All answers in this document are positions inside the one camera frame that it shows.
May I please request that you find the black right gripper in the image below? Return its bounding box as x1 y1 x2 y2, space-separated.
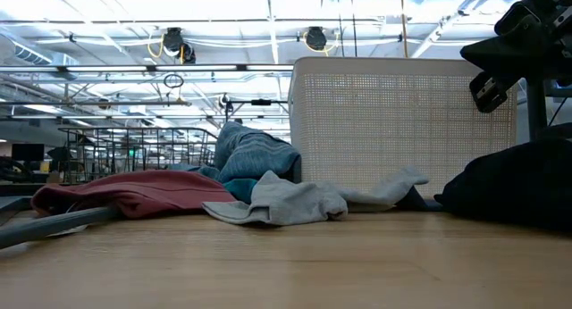
459 0 572 114

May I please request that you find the black garment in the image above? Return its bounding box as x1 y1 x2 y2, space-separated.
433 123 572 233

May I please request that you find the navy blue sock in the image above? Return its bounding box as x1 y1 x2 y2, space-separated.
395 186 444 212

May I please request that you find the grey knit cloth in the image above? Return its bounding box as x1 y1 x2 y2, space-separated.
201 165 430 227

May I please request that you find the blue striped shirt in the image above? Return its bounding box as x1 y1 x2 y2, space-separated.
167 121 302 185

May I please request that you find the teal sock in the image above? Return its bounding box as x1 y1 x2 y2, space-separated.
223 178 260 205

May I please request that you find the maroon garment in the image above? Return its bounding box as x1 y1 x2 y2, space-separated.
29 169 238 220

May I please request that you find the white perforated plastic basket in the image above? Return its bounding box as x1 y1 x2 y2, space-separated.
287 55 520 199

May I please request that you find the black ceiling cord reel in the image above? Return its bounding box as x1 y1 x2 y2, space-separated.
161 26 198 64
305 26 329 52

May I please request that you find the black wire basket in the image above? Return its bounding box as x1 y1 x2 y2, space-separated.
57 126 219 184

